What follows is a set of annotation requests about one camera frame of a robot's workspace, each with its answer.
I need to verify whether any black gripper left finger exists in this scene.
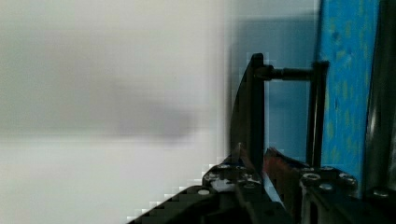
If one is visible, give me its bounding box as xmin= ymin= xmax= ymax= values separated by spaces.
xmin=202 ymin=143 xmax=293 ymax=224

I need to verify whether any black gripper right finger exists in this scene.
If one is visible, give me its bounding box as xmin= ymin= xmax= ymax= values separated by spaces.
xmin=262 ymin=147 xmax=359 ymax=224

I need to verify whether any black oven door handle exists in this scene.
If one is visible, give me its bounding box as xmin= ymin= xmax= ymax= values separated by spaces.
xmin=230 ymin=53 xmax=316 ymax=175

